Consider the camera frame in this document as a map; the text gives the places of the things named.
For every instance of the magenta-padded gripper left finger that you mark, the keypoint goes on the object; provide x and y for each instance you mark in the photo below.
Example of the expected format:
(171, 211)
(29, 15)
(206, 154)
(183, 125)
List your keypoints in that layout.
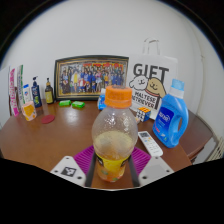
(83, 160)

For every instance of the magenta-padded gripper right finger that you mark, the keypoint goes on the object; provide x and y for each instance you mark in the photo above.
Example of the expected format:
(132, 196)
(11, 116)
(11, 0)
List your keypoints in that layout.
(141, 160)

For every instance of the orange-capped clear drink bottle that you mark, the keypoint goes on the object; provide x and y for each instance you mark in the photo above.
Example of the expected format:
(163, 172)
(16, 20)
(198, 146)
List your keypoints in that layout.
(114, 140)

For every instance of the white remote control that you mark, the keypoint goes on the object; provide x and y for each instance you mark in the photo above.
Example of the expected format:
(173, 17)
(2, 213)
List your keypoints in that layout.
(150, 144)

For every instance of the blue detergent bottle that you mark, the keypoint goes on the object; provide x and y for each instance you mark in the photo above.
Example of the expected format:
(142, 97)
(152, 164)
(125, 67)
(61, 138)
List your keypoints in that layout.
(166, 123)

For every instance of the pink and yellow mug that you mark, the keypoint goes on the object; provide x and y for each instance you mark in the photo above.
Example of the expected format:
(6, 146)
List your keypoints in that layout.
(29, 111)

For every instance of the dark amber pump bottle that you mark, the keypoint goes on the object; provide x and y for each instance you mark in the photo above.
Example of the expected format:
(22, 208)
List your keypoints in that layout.
(49, 95)

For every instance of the white radiator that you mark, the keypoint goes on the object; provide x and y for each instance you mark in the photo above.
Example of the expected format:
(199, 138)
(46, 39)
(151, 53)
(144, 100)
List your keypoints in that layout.
(216, 150)

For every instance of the dark blue pump bottle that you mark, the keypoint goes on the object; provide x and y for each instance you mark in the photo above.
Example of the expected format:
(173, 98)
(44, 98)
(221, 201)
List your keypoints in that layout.
(36, 95)

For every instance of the dark framed group picture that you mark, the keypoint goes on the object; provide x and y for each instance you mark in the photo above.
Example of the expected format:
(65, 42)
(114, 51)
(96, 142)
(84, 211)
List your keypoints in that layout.
(90, 78)

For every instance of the white paper gift bag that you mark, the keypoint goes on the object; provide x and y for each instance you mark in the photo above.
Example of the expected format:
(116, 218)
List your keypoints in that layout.
(151, 76)

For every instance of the tall white printed box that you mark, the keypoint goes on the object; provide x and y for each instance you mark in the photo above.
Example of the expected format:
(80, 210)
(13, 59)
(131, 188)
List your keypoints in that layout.
(20, 86)

